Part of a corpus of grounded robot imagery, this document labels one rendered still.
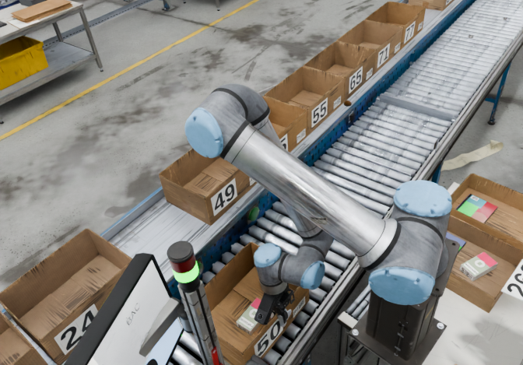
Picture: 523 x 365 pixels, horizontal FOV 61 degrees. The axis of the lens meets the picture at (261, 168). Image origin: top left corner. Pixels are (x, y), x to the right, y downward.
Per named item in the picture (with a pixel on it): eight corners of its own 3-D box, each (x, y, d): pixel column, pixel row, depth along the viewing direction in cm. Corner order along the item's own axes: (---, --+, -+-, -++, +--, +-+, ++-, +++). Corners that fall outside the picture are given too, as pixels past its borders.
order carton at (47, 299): (58, 366, 152) (39, 342, 142) (15, 322, 167) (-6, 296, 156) (145, 286, 175) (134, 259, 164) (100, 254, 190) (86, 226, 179)
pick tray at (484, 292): (489, 314, 169) (496, 299, 162) (399, 260, 191) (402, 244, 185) (520, 268, 183) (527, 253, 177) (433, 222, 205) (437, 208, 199)
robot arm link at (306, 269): (326, 250, 139) (289, 241, 144) (313, 279, 131) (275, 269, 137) (329, 268, 145) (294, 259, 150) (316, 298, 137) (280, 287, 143)
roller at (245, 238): (333, 296, 186) (333, 289, 182) (237, 243, 212) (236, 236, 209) (338, 288, 189) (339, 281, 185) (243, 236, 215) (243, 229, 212)
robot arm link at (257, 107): (222, 71, 127) (314, 236, 158) (200, 93, 119) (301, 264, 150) (254, 61, 119) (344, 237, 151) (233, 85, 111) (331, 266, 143)
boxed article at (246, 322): (271, 310, 177) (271, 306, 174) (250, 336, 169) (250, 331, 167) (257, 302, 180) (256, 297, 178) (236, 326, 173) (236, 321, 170)
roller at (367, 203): (387, 220, 216) (389, 212, 212) (298, 181, 242) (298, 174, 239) (392, 214, 219) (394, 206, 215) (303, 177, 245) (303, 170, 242)
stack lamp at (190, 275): (186, 286, 88) (180, 268, 84) (169, 275, 91) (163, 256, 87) (203, 269, 91) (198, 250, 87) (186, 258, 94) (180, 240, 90)
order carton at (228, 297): (247, 378, 158) (242, 355, 147) (190, 333, 173) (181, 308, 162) (310, 300, 180) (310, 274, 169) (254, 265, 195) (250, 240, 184)
